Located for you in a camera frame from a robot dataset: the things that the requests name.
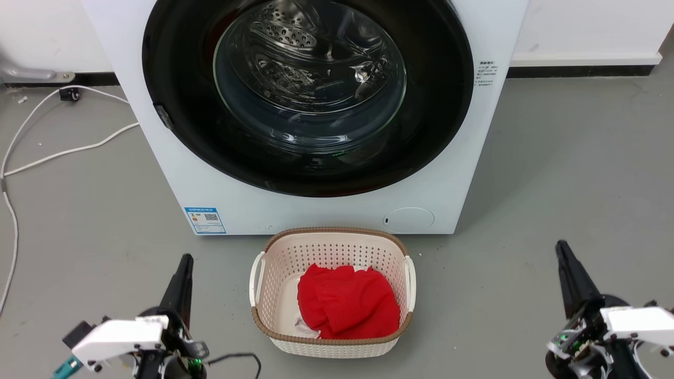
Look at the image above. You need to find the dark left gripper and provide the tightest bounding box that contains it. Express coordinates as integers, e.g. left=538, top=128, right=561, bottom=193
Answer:
left=134, top=254, right=210, bottom=379

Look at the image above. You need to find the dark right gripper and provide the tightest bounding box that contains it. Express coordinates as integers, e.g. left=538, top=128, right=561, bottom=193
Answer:
left=544, top=241, right=647, bottom=379

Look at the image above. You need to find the black round washing machine door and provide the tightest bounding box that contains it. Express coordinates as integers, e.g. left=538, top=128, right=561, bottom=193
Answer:
left=141, top=0, right=475, bottom=198

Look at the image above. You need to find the white washing machine body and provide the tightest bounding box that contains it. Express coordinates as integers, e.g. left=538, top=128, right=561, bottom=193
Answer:
left=82, top=0, right=530, bottom=236

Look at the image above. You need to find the blue energy label sticker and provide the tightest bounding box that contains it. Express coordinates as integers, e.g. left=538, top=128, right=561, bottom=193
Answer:
left=185, top=207, right=227, bottom=235

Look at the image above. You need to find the white garment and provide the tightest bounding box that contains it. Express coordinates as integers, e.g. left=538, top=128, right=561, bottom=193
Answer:
left=293, top=318, right=321, bottom=339

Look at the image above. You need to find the cream plastic laundry basket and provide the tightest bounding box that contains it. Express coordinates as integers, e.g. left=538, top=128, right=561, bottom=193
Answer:
left=249, top=227, right=417, bottom=359

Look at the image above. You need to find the red garment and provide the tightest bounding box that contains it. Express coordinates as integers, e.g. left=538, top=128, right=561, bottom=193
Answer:
left=297, top=264, right=401, bottom=340

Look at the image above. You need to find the round white filter cover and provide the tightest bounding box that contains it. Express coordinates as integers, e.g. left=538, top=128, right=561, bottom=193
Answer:
left=383, top=207, right=435, bottom=234

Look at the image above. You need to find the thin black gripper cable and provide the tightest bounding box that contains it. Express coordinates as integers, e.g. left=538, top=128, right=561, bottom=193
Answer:
left=205, top=352, right=262, bottom=379

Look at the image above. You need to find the thick white cable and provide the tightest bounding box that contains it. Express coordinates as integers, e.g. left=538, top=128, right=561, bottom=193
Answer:
left=3, top=122, right=141, bottom=177

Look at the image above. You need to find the thin white cable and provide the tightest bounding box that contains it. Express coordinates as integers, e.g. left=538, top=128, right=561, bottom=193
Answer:
left=0, top=85, right=131, bottom=315

